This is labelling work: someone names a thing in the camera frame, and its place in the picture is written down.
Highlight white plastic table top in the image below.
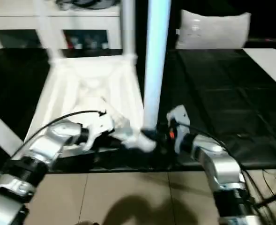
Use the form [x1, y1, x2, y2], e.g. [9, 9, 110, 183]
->
[22, 53, 157, 158]

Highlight light grey pillow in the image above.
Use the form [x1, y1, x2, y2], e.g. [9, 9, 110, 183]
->
[176, 9, 252, 50]

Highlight black work mat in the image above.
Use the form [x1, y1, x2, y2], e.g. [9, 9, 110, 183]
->
[0, 46, 276, 175]

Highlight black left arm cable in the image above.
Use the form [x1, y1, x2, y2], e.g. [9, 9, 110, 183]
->
[8, 110, 107, 163]

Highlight tangled floor cables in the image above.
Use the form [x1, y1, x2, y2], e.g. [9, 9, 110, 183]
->
[254, 168, 276, 208]

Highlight white glass-door cabinet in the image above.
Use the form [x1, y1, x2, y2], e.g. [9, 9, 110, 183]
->
[0, 0, 125, 51]

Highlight white flat board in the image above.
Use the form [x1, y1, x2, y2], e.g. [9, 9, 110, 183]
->
[242, 48, 276, 98]

